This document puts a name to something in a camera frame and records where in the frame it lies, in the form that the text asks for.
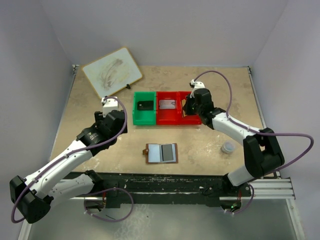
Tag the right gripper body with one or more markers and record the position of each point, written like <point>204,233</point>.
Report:
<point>199,109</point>

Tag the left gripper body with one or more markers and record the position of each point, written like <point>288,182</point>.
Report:
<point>99,118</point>

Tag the gold card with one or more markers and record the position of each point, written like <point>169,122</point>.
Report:
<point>183,108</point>

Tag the red plastic bin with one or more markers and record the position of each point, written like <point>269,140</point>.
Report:
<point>184,119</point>
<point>167,117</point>

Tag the green plastic bin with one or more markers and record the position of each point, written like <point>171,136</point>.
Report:
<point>144,118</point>

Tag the brown leather card holder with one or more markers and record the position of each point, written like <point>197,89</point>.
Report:
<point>153,153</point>

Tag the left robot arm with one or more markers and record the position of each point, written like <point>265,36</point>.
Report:
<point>34,195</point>

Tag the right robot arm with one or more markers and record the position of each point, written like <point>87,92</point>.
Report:
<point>262,152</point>

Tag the white magnetic stripe cards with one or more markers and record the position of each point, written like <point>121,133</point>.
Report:
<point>167,104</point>

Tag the black VIP card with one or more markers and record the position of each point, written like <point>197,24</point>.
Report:
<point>145,105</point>

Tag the small clear round container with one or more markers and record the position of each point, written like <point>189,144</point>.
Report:
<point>228,147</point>

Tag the small whiteboard on stand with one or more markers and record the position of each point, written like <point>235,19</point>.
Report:
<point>113,72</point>

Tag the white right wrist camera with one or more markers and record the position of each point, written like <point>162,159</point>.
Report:
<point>195,84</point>

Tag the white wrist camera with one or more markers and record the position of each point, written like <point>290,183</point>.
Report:
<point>195,84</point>
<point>108,105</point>

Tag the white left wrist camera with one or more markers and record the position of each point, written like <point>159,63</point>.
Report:
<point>108,105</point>

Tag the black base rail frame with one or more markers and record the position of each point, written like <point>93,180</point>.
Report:
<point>165,189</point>

